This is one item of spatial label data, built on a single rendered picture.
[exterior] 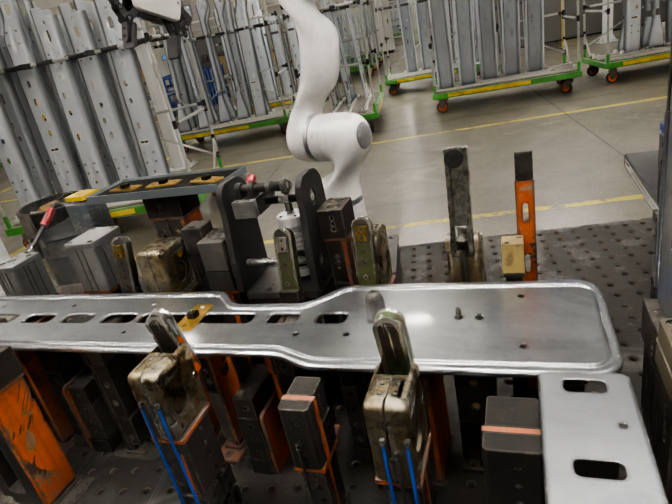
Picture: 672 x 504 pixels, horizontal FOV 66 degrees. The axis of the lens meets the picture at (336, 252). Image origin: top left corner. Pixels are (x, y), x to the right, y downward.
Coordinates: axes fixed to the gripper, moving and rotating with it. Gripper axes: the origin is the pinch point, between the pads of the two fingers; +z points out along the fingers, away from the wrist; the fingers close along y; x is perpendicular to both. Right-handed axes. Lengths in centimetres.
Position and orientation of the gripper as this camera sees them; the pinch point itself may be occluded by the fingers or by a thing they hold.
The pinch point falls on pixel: (153, 48)
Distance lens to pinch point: 104.6
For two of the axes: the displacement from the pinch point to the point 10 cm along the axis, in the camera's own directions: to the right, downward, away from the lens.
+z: -0.1, 9.9, 1.3
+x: 8.2, 0.8, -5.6
